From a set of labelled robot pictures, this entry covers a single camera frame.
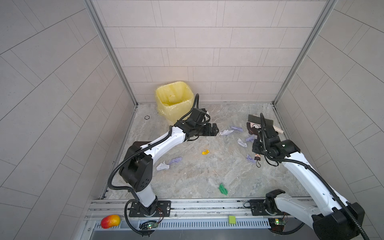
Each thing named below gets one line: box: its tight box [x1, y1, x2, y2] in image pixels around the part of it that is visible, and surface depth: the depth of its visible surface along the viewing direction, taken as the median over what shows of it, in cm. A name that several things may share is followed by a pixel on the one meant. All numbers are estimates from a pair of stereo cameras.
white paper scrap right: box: [237, 138, 248, 148], surface depth 96 cm
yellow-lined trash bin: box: [155, 81, 194, 123], surface depth 95 cm
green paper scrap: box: [219, 183, 229, 196], surface depth 78 cm
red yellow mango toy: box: [101, 215, 121, 229], surface depth 67 cm
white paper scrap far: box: [219, 129, 234, 136], surface depth 101 cm
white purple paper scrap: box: [156, 156, 183, 171], surface depth 86 cm
